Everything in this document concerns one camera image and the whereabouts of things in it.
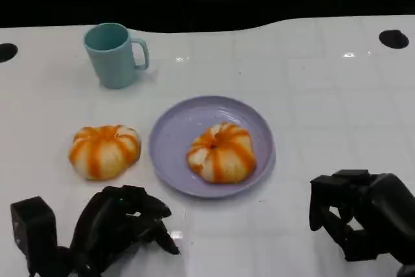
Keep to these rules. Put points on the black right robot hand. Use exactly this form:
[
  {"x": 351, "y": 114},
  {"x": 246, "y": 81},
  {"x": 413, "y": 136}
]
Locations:
[{"x": 386, "y": 212}]

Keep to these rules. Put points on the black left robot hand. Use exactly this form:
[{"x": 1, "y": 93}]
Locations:
[{"x": 110, "y": 222}]

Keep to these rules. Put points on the orange white toy bread roll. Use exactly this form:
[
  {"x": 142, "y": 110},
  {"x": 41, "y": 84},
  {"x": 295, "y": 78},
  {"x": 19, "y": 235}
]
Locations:
[
  {"x": 103, "y": 152},
  {"x": 222, "y": 153}
]

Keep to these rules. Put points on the lilac plate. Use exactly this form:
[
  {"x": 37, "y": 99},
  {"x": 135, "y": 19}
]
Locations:
[{"x": 175, "y": 127}]

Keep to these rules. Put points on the pale green mug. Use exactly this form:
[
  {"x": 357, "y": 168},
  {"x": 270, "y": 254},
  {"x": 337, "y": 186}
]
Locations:
[{"x": 111, "y": 59}]

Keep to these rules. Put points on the black table grommet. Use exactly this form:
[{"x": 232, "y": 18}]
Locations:
[
  {"x": 7, "y": 52},
  {"x": 393, "y": 39}
]

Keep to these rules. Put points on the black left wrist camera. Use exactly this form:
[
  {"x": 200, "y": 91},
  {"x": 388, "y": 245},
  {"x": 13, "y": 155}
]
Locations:
[{"x": 32, "y": 225}]

